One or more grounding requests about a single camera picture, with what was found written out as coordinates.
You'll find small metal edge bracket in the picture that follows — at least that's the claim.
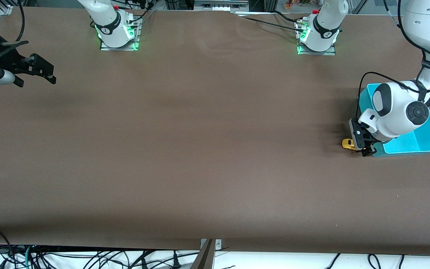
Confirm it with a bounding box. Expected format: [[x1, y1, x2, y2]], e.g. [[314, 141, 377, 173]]
[[200, 238, 222, 250]]

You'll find long black base cable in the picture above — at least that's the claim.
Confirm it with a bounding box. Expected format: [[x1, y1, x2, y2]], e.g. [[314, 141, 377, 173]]
[[237, 16, 306, 33]]

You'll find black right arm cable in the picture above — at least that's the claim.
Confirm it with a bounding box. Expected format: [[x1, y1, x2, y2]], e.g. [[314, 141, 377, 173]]
[[15, 0, 26, 41]]

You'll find teal plastic bin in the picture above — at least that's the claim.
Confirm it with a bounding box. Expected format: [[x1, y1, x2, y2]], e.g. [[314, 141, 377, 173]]
[[357, 83, 430, 157]]

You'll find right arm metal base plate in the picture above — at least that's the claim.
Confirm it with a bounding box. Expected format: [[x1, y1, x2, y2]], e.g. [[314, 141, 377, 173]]
[[100, 16, 141, 51]]

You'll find grey power strip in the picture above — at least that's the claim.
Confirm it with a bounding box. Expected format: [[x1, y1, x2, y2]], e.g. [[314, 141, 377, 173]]
[[194, 0, 250, 12]]

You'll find aluminium frame profile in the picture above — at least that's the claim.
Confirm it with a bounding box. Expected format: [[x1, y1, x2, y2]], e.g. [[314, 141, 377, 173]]
[[0, 0, 16, 15]]

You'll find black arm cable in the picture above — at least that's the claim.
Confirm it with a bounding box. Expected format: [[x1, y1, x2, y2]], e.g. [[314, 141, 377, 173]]
[[355, 0, 430, 121], [15, 0, 26, 41]]

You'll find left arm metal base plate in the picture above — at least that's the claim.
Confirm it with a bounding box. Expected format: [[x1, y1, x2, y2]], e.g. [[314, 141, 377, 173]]
[[297, 42, 337, 56]]

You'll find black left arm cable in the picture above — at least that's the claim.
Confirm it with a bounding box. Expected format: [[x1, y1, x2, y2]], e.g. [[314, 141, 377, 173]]
[[355, 0, 430, 121]]

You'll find grey metal bar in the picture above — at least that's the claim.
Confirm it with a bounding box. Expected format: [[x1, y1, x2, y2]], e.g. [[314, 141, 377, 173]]
[[190, 239, 215, 269]]

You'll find brown table cover sheet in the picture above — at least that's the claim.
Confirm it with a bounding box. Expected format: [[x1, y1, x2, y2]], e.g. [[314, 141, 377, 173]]
[[0, 7, 430, 256]]

